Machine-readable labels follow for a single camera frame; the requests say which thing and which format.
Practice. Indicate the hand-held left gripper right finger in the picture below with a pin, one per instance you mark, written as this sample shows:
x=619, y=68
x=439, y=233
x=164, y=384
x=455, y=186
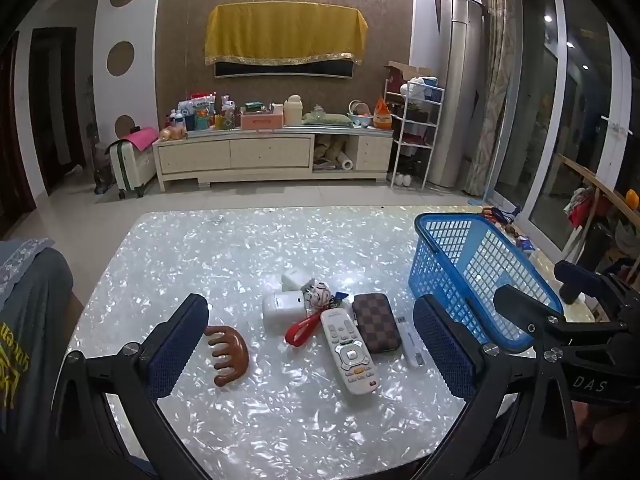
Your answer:
x=445, y=355

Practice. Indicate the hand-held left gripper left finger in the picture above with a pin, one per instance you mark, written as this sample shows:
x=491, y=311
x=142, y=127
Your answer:
x=175, y=352

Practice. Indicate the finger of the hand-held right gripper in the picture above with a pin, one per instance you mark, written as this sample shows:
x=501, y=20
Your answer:
x=520, y=302
x=570, y=277

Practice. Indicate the white power bank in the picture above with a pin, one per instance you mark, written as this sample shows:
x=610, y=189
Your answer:
x=411, y=347

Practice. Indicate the brown wooden massage comb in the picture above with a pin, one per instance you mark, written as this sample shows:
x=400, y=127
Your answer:
x=235, y=355

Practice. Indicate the brown checkered wallet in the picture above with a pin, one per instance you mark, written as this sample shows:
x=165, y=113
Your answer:
x=375, y=322

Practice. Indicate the blue plastic basket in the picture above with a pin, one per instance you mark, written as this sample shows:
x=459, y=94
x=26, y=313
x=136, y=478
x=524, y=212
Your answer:
x=450, y=260

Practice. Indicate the white remote control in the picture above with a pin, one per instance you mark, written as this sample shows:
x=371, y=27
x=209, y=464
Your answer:
x=347, y=355

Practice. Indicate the white charger box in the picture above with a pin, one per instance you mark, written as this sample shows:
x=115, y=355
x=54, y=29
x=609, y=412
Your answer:
x=282, y=310

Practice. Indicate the blue tissue pack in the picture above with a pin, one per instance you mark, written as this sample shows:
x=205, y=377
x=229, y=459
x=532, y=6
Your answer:
x=525, y=244

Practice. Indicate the red garment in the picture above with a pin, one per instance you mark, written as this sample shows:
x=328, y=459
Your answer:
x=580, y=207

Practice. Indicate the grey shirt yellow print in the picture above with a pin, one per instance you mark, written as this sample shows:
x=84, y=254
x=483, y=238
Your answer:
x=35, y=340

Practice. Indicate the small white box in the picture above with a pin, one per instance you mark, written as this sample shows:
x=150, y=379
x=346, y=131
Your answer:
x=296, y=279

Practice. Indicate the glass sliding door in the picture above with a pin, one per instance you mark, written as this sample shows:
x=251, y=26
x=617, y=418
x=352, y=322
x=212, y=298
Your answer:
x=565, y=110

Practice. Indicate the white shoes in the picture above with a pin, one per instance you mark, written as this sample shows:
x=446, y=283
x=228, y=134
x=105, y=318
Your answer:
x=402, y=179

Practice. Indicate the grey lace cloth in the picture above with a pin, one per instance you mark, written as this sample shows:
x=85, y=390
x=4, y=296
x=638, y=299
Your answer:
x=20, y=265

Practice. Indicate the white metal shelf rack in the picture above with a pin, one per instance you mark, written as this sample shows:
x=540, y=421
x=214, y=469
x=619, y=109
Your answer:
x=434, y=135

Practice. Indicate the white green suitcase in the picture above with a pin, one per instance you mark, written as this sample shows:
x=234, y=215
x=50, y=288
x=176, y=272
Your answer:
x=130, y=162

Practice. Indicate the patterned beige curtain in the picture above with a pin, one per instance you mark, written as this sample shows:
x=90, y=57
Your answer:
x=500, y=85

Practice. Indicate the white paper roll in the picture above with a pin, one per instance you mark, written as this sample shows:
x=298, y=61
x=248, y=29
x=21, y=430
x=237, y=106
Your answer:
x=346, y=163

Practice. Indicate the pink cloth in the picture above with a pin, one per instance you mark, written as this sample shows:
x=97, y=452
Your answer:
x=142, y=137

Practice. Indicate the stuffed toy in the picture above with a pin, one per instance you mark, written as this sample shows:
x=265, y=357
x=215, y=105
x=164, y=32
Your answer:
x=172, y=133

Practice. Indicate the cream television cabinet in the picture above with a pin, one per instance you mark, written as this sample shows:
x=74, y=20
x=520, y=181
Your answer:
x=270, y=152

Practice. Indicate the standing air conditioner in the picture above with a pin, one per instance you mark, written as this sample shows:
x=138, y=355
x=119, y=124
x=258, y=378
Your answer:
x=457, y=85

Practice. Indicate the orange bag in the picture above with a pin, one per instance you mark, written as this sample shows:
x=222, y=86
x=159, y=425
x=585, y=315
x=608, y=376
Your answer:
x=382, y=115

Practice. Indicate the pink box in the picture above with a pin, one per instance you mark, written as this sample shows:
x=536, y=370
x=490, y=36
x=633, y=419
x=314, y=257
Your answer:
x=261, y=121

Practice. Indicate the blue white package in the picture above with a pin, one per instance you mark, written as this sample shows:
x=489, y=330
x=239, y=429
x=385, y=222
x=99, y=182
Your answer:
x=197, y=104

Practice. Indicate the cardboard box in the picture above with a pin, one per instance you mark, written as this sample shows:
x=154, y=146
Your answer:
x=400, y=72

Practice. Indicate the green cushion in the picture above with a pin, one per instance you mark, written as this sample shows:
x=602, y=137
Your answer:
x=325, y=119

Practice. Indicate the cream plastic jar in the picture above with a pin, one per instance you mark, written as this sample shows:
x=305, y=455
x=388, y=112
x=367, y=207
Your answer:
x=295, y=110

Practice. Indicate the dark wooden door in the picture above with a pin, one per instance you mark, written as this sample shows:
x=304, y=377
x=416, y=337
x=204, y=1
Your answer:
x=55, y=110

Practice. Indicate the yellow television cover cloth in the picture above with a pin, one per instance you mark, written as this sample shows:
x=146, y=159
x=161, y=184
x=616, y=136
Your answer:
x=285, y=30

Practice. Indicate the wooden rail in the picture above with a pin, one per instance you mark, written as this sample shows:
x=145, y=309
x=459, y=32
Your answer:
x=590, y=176

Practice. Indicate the black wall television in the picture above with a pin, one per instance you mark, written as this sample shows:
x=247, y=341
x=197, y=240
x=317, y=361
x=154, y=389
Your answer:
x=280, y=70

